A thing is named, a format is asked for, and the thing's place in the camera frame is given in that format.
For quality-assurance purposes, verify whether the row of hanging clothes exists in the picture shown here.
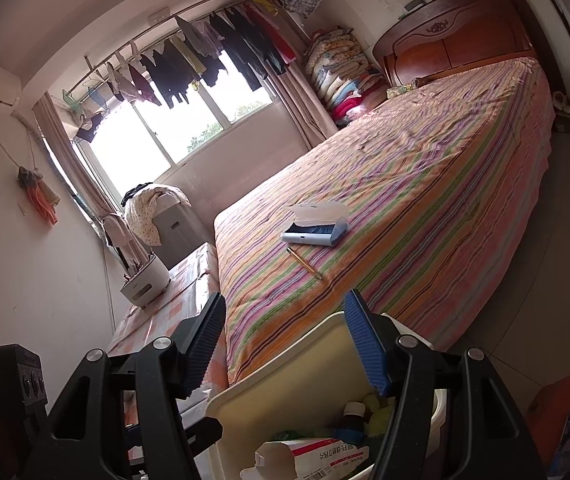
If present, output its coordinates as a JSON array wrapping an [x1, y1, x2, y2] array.
[[104, 0, 327, 112]]

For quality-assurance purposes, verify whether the wooden headboard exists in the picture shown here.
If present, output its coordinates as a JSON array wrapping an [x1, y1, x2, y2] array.
[[372, 0, 542, 87]]

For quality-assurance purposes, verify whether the orange checked tablecloth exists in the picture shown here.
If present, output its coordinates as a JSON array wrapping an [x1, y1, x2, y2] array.
[[106, 242, 229, 467]]

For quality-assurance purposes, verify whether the dotted cream cloth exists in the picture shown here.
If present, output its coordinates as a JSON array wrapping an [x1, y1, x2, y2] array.
[[122, 182, 193, 247]]

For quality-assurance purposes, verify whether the brown medicine bottle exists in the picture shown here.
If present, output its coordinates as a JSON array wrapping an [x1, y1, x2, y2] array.
[[334, 400, 367, 447]]

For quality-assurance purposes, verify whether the white medicine box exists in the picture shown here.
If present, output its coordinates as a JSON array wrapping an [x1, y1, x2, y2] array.
[[239, 436, 372, 480]]

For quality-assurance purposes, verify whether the cream plastic bin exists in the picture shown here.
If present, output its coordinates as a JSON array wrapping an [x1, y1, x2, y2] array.
[[204, 310, 452, 480]]

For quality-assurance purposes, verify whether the window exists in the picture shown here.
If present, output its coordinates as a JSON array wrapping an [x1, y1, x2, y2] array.
[[77, 66, 277, 197]]

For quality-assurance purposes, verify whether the white floor appliance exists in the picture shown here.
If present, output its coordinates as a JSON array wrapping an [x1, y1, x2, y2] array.
[[152, 195, 207, 269]]

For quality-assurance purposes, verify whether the floral pillow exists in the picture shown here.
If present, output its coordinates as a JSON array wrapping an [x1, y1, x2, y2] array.
[[386, 78, 427, 100]]

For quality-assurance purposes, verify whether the green wire rack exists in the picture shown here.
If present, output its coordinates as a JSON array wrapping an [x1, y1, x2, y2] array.
[[62, 86, 106, 117]]

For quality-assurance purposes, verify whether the yellow pen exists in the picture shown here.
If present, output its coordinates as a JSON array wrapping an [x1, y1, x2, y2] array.
[[286, 246, 323, 280]]

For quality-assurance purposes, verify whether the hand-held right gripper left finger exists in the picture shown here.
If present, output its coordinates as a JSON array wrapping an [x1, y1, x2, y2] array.
[[35, 291, 228, 480]]

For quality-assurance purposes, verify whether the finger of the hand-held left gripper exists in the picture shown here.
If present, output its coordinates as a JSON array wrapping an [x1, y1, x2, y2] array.
[[179, 411, 225, 462]]

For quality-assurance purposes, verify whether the striped bed blanket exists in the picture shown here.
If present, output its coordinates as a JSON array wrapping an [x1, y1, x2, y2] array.
[[213, 57, 557, 387]]

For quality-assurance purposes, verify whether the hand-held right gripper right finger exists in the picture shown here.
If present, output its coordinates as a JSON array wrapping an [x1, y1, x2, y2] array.
[[343, 289, 537, 480]]

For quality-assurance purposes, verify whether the white utensil holder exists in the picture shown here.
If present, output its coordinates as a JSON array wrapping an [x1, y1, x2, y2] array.
[[119, 254, 171, 309]]

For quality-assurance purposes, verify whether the orange hanging cloth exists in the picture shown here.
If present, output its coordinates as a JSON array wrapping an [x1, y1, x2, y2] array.
[[17, 165, 62, 227]]

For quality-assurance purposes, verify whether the orange seat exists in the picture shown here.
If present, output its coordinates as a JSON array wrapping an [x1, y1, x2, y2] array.
[[527, 374, 570, 480]]

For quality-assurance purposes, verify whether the blue pencil case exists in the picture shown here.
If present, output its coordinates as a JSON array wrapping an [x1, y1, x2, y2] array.
[[280, 201, 350, 249]]

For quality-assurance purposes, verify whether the beige curtain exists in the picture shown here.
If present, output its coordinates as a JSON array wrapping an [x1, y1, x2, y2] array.
[[32, 94, 116, 222], [269, 66, 339, 149]]

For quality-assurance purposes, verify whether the stack of folded quilts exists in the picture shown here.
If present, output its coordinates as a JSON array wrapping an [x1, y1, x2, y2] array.
[[304, 26, 392, 129]]

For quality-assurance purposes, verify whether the white hanging hat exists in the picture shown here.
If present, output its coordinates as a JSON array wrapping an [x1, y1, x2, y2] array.
[[102, 212, 147, 267]]

